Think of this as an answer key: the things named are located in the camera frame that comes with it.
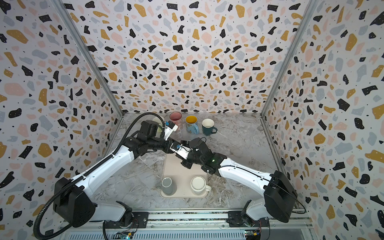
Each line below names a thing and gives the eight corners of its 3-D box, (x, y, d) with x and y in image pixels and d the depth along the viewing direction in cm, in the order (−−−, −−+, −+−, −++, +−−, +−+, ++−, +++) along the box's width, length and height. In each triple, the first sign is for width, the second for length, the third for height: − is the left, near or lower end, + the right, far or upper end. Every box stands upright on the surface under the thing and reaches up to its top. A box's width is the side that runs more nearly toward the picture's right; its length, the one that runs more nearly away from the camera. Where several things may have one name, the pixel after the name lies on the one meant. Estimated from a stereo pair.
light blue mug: (188, 138, 109) (187, 127, 100) (186, 126, 117) (185, 115, 107) (199, 136, 110) (199, 126, 101) (196, 125, 118) (196, 114, 108)
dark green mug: (202, 137, 110) (202, 127, 101) (202, 128, 116) (202, 118, 107) (215, 137, 110) (217, 127, 101) (215, 128, 116) (216, 118, 107)
